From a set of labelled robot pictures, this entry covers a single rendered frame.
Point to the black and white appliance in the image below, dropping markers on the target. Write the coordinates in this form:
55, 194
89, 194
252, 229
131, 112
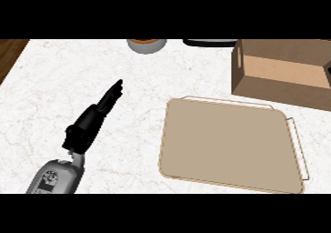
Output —
209, 42

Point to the grey cup with orange top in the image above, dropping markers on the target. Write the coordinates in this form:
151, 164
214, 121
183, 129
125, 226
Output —
146, 46

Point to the beige tray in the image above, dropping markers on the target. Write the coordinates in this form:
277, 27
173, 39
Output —
227, 142

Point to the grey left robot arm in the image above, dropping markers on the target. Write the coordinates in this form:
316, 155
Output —
53, 179

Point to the brown cardboard box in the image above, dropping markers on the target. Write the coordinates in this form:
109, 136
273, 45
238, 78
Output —
283, 72

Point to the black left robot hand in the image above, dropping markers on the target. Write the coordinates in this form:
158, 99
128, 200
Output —
87, 124

